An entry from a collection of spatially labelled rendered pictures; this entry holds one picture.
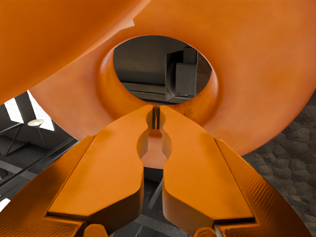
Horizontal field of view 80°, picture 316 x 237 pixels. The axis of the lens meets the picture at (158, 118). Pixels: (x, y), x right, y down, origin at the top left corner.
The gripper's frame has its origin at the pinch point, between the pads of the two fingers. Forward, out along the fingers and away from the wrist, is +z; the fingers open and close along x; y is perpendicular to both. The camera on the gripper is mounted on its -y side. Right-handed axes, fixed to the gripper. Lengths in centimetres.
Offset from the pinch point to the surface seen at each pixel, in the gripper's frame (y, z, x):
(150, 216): 443, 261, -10
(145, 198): 731, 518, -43
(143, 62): 180, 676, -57
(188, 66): 114, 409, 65
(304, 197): 19.5, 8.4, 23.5
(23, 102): 501, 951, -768
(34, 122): 446, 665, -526
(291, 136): 9.6, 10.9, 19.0
